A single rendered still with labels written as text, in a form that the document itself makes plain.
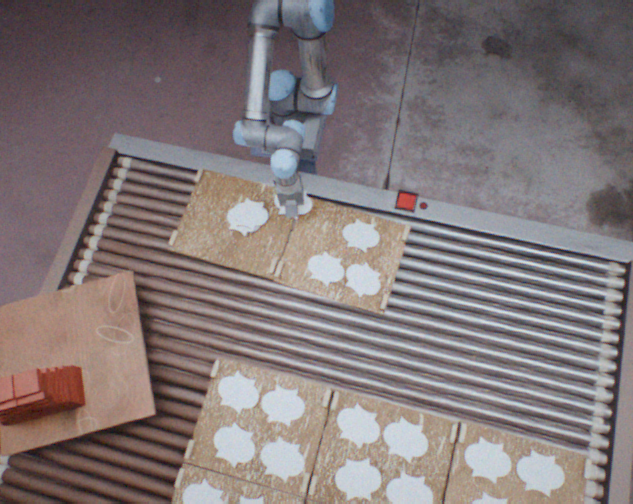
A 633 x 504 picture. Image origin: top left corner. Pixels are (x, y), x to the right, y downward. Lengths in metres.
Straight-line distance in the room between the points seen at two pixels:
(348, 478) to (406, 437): 0.23
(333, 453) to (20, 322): 1.15
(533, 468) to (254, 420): 0.90
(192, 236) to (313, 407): 0.77
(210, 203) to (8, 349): 0.85
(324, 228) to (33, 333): 1.07
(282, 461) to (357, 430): 0.26
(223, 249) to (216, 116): 1.54
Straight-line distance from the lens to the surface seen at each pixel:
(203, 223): 2.22
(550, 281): 2.20
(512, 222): 2.24
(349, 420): 1.98
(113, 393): 2.05
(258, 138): 1.85
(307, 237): 2.13
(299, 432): 2.00
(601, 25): 4.11
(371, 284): 2.06
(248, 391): 2.02
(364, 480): 1.98
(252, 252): 2.14
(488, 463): 2.02
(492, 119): 3.54
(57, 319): 2.18
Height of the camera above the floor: 2.92
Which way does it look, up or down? 70 degrees down
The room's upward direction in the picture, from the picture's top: 10 degrees counter-clockwise
